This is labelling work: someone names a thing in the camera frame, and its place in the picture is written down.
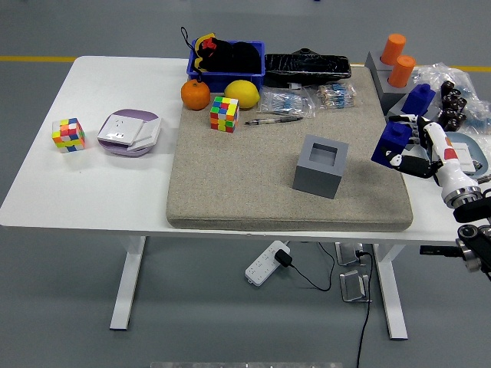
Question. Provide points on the blue square seal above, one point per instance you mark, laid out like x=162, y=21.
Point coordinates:
x=420, y=99
x=391, y=142

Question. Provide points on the grey round-hole seal holder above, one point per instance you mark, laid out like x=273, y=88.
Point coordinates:
x=387, y=97
x=374, y=63

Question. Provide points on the blue plastic bin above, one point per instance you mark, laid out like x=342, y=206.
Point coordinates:
x=230, y=80

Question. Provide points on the grey-brown mat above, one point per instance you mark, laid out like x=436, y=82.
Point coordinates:
x=238, y=172

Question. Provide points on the orange cylinder seal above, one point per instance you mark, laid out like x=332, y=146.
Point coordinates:
x=402, y=71
x=393, y=48

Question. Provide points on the metal floor bracket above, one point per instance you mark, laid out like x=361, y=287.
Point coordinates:
x=347, y=253
x=353, y=285

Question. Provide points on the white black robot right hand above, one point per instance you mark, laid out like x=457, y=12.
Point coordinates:
x=447, y=161

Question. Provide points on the white switch panel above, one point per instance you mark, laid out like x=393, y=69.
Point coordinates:
x=147, y=132
x=466, y=153

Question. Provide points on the white power strip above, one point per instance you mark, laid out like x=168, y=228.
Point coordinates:
x=261, y=268

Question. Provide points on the clear bag of resistors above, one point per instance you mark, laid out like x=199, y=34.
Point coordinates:
x=285, y=101
x=335, y=96

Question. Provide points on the grey square-hole seal holder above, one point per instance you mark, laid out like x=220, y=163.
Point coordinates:
x=397, y=106
x=314, y=180

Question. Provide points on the black film-wrapped long object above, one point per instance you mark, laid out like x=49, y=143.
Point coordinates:
x=307, y=69

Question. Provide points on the colourful puzzle cube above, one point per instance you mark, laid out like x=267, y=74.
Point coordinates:
x=224, y=114
x=68, y=135

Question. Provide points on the orange fruit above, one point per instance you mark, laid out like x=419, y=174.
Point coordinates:
x=195, y=95

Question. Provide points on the black plug adapter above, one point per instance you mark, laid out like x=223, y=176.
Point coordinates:
x=283, y=257

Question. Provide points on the light blue tray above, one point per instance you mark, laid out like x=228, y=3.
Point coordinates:
x=479, y=153

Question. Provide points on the pile of dark brown caps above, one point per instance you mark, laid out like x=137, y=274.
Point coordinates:
x=452, y=103

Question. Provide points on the black table control panel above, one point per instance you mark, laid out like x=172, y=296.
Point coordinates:
x=437, y=251

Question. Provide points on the yellow lemon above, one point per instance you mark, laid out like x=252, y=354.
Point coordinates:
x=242, y=94

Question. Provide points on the white table leg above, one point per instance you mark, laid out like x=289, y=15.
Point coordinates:
x=128, y=283
x=393, y=299

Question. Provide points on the yellow red toy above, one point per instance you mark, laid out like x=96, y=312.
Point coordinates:
x=198, y=44

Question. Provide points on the black clear pen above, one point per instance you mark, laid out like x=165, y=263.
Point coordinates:
x=276, y=119

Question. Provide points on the purple plate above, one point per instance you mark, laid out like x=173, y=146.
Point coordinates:
x=134, y=113

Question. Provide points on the crumpled clear plastic bags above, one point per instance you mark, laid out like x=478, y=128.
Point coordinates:
x=433, y=74

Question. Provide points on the white wall socket panel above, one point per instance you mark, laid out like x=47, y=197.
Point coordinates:
x=119, y=130

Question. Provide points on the black cloth bundle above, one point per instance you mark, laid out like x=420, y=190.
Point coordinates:
x=238, y=57

